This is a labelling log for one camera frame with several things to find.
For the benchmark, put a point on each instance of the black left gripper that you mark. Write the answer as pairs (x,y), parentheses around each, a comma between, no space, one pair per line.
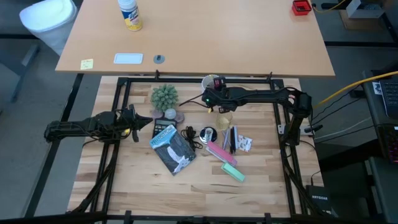
(127,123)

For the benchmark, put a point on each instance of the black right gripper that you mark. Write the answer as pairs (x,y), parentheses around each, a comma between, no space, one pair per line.
(217,96)

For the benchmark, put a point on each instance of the white round lightbulb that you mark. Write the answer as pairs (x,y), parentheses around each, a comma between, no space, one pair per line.
(170,113)

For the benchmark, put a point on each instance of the silver round lamp socket base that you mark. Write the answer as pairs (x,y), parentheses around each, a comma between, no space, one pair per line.
(203,137)

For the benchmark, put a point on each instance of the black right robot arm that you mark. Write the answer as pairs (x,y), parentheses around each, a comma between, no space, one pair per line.
(264,93)

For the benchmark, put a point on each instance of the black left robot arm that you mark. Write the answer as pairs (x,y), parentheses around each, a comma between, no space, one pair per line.
(71,127)

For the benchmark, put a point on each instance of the purple mandala patterned tin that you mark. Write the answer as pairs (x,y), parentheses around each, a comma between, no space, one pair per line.
(180,117)

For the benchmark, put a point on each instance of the black calculator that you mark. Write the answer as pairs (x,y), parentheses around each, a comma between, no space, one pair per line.
(161,124)

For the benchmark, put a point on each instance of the white textured pen cup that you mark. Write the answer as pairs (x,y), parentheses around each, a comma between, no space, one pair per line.
(206,82)

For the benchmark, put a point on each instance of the green succulent in patterned pot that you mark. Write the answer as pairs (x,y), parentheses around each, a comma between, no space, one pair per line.
(164,98)

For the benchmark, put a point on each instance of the Yellowstone book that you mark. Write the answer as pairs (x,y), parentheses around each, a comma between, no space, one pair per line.
(174,152)

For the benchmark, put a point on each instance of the lilac pen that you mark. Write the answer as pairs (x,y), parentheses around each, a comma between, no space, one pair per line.
(225,140)

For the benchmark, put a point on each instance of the black pen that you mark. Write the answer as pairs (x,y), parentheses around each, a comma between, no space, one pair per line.
(234,141)
(231,140)

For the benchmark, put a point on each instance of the white pen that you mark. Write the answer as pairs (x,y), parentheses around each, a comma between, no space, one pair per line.
(236,137)

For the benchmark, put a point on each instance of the grey desk grommet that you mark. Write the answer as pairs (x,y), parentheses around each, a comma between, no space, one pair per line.
(159,59)

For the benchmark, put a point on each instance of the pink stapler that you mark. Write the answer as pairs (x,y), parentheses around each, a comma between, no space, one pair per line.
(220,152)

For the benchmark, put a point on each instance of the white rectangular label plate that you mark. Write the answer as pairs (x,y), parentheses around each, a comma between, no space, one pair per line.
(128,58)

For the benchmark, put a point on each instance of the patterned sticky note pad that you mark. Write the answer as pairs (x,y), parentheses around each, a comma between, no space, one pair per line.
(245,143)

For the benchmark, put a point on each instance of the light wood desk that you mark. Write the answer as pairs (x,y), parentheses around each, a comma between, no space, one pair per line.
(217,37)

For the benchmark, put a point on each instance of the mint green stapler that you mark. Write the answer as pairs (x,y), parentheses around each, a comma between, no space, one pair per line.
(233,172)

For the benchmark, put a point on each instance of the yellow sticky note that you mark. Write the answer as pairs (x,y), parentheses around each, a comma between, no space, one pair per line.
(86,64)

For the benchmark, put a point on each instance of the disinfectant wipes canister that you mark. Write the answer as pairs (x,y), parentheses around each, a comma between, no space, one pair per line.
(130,15)

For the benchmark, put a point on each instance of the white trash bin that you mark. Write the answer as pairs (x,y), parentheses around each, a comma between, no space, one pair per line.
(49,21)

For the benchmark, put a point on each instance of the red plastic box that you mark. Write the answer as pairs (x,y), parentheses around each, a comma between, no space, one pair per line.
(301,7)

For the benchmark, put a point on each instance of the black Netgear router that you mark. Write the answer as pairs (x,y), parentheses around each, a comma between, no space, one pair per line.
(318,199)

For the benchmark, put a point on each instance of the brown cardboard sheet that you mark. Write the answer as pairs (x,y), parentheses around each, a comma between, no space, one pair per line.
(351,24)

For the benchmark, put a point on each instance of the white printed label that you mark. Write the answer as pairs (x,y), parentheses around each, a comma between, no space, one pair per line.
(377,88)

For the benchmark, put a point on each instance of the white box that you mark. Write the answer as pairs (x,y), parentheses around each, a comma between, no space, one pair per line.
(363,11)

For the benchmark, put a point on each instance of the black keyboard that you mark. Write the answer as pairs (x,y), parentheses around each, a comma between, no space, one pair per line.
(390,96)

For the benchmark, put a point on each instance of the backlit keyboard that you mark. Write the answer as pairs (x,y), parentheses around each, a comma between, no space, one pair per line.
(390,144)

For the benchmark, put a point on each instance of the black aluminium frame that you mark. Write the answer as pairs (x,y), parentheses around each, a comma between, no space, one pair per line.
(143,80)

